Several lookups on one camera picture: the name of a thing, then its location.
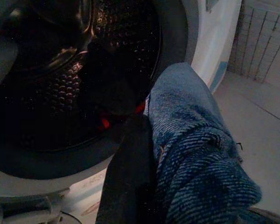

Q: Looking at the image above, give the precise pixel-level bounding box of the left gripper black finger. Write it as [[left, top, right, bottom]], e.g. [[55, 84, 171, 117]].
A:
[[95, 115, 160, 224]]

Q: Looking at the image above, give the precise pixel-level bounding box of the blue denim garment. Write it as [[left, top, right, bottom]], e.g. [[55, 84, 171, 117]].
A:
[[143, 62, 263, 224]]

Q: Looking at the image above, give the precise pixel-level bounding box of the dark garment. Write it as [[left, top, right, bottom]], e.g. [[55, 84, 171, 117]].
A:
[[78, 41, 152, 117]]

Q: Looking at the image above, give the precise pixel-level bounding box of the white washing machine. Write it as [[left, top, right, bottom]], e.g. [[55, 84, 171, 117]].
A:
[[0, 0, 242, 224]]

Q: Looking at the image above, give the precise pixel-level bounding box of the red garment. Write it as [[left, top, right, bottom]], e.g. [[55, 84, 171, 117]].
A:
[[99, 100, 147, 130]]

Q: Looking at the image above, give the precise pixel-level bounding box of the dark washer drum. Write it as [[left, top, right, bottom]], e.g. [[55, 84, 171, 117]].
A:
[[0, 0, 163, 154]]

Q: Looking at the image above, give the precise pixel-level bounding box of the grey washer door gasket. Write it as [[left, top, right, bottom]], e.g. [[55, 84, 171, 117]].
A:
[[0, 0, 200, 180]]

